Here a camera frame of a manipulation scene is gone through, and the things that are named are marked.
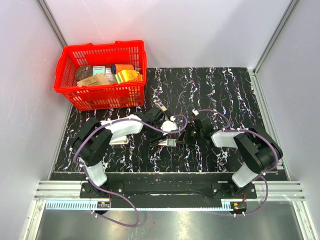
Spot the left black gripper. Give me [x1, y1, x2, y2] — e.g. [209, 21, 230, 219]
[145, 122, 169, 147]

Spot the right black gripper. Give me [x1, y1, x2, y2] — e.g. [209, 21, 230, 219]
[175, 123, 204, 146]

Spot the red white staple box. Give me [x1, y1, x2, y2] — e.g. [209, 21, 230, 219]
[158, 138, 177, 147]

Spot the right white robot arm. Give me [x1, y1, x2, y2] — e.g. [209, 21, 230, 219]
[176, 116, 283, 198]

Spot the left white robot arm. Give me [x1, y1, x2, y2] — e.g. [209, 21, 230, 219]
[71, 107, 170, 198]

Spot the yellow orange snack box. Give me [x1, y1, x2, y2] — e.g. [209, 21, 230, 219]
[114, 69, 143, 83]

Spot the pink white small box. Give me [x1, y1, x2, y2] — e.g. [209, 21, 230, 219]
[105, 67, 116, 83]

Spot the orange bottle blue cap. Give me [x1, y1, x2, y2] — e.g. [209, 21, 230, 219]
[110, 64, 135, 75]

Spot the brown cardboard box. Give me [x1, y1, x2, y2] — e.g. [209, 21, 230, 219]
[77, 73, 110, 87]

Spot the red plastic shopping basket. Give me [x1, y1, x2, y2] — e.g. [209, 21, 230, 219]
[53, 40, 148, 112]

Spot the teal white box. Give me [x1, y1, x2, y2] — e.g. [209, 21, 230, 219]
[92, 66, 106, 76]

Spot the brown round cookie pack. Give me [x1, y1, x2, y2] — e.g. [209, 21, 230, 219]
[75, 65, 93, 82]

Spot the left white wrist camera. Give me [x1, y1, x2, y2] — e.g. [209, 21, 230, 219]
[160, 115, 178, 134]

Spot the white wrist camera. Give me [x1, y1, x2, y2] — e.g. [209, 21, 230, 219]
[192, 109, 199, 119]
[160, 115, 178, 134]

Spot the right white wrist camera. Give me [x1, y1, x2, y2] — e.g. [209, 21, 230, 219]
[192, 109, 199, 119]

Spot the aluminium frame rail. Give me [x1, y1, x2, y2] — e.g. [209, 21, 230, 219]
[34, 180, 305, 201]

